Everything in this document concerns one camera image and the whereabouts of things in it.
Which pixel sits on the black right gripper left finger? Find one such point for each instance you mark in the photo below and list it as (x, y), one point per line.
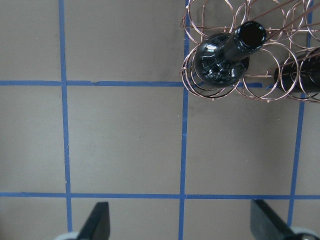
(97, 225)

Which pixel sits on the dark wine bottle in basket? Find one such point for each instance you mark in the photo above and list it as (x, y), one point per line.
(223, 59)

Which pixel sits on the copper wire wine basket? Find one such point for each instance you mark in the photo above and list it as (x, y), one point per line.
(292, 26)

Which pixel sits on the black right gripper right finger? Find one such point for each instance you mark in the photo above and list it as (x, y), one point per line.
(265, 224)

